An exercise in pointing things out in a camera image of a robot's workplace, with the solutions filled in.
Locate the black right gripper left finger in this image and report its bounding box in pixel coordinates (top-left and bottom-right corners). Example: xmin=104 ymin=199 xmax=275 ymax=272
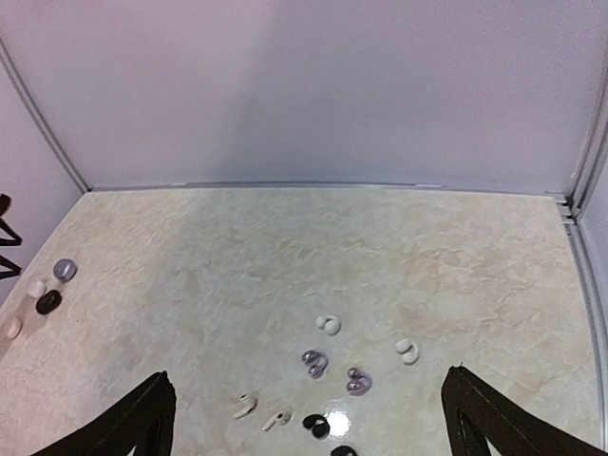
xmin=37 ymin=371 xmax=176 ymax=456

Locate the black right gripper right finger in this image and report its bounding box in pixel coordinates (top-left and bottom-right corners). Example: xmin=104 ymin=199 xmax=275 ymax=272
xmin=441 ymin=366 xmax=605 ymax=456

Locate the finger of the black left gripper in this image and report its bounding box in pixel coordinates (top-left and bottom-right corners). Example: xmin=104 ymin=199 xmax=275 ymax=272
xmin=0 ymin=194 xmax=22 ymax=246
xmin=0 ymin=256 xmax=22 ymax=279

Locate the black earbud charging case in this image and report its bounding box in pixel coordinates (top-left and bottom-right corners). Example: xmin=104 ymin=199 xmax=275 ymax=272
xmin=35 ymin=290 xmax=63 ymax=315

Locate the purple earbud charging case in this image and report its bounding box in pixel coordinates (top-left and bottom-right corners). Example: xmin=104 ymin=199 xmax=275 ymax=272
xmin=52 ymin=258 xmax=78 ymax=283

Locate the black clip earbud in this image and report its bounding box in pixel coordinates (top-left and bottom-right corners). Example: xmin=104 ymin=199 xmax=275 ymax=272
xmin=302 ymin=414 xmax=331 ymax=440
xmin=330 ymin=445 xmax=357 ymax=456

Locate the white earbud charging case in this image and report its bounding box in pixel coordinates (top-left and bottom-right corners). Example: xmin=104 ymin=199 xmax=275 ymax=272
xmin=27 ymin=280 xmax=47 ymax=299

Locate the pink earbud charging case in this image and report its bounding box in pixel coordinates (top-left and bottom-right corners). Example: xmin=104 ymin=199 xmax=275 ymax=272
xmin=2 ymin=316 xmax=23 ymax=340

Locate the white clip earbud right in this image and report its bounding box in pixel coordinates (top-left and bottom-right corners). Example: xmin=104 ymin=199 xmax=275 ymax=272
xmin=394 ymin=338 xmax=420 ymax=366

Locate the white clip earbud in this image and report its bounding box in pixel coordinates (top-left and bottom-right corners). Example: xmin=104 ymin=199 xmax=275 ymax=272
xmin=394 ymin=338 xmax=420 ymax=366
xmin=315 ymin=314 xmax=342 ymax=336

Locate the purple chrome clip earbud right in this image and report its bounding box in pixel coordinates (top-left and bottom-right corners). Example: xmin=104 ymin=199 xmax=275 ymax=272
xmin=346 ymin=367 xmax=372 ymax=397

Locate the purple chrome clip earbud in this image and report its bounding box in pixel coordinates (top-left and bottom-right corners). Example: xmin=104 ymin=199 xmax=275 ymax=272
xmin=300 ymin=350 xmax=329 ymax=379
xmin=346 ymin=367 xmax=372 ymax=397

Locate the purple chrome clip earbud left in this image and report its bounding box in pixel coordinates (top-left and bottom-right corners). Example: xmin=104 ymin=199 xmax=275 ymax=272
xmin=300 ymin=350 xmax=329 ymax=379

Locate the white clip earbud rear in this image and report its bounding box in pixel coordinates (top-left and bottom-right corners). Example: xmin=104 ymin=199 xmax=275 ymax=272
xmin=315 ymin=314 xmax=342 ymax=336

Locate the left aluminium frame post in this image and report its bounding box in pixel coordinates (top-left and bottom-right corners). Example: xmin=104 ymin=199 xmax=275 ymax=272
xmin=0 ymin=40 xmax=92 ymax=194

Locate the aluminium frame post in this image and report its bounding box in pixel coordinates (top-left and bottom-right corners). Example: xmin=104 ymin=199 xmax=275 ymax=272
xmin=560 ymin=80 xmax=608 ymax=224
xmin=0 ymin=40 xmax=92 ymax=194

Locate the right aluminium frame post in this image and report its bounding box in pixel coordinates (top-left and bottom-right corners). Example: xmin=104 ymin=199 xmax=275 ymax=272
xmin=560 ymin=80 xmax=608 ymax=224

